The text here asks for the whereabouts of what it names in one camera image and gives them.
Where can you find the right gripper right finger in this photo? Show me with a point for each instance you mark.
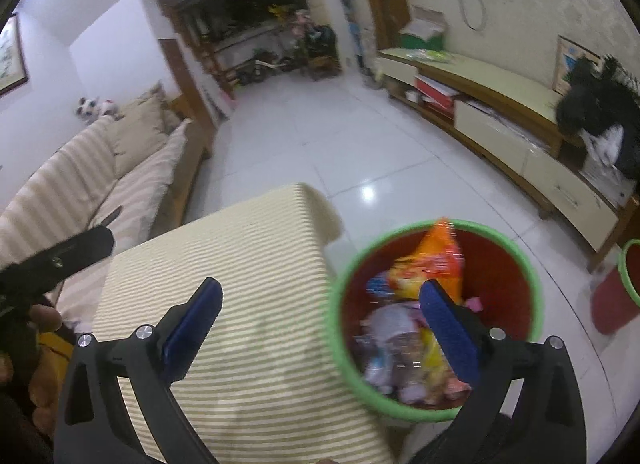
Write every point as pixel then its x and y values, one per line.
pixel 524 405

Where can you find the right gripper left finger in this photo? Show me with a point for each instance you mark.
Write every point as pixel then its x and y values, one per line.
pixel 93 424

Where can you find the orange plastic wrapper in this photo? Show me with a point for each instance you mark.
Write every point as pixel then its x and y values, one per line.
pixel 438 256

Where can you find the yellow iced tea carton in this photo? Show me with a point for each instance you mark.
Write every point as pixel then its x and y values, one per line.
pixel 434 362

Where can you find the person's left hand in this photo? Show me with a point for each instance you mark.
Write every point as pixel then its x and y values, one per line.
pixel 30 343

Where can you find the brown cardboard box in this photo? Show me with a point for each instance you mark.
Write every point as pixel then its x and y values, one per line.
pixel 47 381

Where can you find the striped beige sofa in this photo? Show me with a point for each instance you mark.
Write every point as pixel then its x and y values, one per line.
pixel 77 187

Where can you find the smartphone on sofa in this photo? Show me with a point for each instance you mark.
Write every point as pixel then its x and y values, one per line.
pixel 111 217

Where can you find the red bin green rim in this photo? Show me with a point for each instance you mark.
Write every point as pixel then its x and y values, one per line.
pixel 495 270

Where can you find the plush toy panda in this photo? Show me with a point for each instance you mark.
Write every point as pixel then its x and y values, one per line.
pixel 90 109

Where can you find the beige cushion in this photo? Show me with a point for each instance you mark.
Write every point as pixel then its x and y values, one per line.
pixel 138 133

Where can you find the wooden TV cabinet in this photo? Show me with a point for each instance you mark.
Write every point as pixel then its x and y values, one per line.
pixel 509 120

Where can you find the white balance bike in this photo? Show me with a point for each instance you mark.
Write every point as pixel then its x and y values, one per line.
pixel 256 71

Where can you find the pile of dark clothes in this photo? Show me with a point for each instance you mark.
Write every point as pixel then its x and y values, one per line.
pixel 602 101

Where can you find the red folder in cabinet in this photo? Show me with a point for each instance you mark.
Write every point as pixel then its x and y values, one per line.
pixel 440 94

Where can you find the colourful board game box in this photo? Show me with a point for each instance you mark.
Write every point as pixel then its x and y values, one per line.
pixel 567 54

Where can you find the wooden chair with bags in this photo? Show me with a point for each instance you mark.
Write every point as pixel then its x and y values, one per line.
pixel 318 44

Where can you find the green cardboard box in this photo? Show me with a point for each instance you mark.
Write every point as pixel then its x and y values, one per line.
pixel 426 30

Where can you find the framed wall picture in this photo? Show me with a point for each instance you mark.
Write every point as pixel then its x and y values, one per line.
pixel 13 72

